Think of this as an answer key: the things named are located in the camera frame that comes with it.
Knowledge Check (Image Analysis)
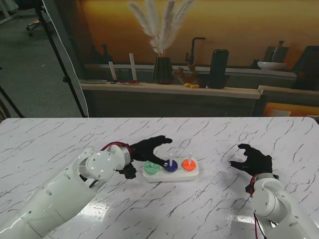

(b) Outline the black kitchen faucet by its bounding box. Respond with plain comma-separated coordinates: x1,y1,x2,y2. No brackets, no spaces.
185,37,206,67

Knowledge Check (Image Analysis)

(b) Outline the black tripod stand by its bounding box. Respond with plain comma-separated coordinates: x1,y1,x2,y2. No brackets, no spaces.
32,0,88,118
0,86,25,118

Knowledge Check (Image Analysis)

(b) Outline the red left arm cable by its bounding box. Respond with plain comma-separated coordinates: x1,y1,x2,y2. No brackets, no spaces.
101,141,133,156

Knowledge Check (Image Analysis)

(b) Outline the small orange ring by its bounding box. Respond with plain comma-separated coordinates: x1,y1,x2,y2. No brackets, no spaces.
182,159,197,172

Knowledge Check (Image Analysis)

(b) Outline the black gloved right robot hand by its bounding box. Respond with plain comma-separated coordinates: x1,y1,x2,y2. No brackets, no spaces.
228,143,274,177

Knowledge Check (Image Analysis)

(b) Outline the white bowl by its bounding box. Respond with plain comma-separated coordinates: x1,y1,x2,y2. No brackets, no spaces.
257,61,288,71

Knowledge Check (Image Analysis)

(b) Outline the tall white candle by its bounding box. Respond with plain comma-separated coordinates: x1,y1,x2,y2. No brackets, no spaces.
128,52,137,82

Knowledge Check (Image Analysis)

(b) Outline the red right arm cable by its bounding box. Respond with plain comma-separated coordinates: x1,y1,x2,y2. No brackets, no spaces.
250,175,261,239

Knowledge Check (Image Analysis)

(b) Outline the wooden board with red pieces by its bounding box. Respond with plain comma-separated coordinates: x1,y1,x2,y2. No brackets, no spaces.
109,81,143,86

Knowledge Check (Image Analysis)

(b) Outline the tall black cylinder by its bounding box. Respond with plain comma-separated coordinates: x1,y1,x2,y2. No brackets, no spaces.
208,49,229,90

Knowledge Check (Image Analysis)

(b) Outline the office chair with orange seat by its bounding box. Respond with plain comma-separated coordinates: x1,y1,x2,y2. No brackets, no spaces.
24,17,43,37

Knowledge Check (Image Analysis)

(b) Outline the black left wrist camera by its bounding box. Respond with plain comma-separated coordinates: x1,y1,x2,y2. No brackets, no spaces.
119,164,137,179

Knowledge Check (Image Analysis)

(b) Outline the white pampas grass bunch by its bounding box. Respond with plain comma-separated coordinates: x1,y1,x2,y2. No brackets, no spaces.
127,0,196,57

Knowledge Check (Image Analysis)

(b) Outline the short white candle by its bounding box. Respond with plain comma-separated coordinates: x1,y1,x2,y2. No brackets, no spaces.
108,61,117,82

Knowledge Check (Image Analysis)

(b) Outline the dark teal box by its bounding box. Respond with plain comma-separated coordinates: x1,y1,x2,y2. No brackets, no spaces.
293,46,319,90

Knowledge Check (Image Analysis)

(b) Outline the black ribbed vase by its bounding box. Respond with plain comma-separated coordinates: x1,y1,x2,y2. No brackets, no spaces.
152,56,174,85

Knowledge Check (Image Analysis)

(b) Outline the brown plush toy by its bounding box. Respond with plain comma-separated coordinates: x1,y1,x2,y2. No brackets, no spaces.
173,65,200,85

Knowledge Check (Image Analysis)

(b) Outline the white-edged kitchen backdrop panel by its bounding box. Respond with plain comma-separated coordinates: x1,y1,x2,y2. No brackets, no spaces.
41,0,319,118

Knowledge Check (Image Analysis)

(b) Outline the large green ring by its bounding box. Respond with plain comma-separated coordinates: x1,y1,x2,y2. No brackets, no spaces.
144,160,160,175

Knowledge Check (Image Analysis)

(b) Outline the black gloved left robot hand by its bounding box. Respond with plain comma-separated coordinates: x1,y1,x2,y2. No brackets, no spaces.
129,135,173,168

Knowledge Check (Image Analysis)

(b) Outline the medium blue ring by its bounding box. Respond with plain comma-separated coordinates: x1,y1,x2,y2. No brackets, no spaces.
163,159,178,173

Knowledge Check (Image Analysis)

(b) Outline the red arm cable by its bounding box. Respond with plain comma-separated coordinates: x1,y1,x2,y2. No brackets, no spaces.
101,141,133,156
250,175,261,239

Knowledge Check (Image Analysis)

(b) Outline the white three-rod Hanoi tower base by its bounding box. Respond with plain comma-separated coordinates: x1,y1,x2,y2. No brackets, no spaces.
142,152,200,182

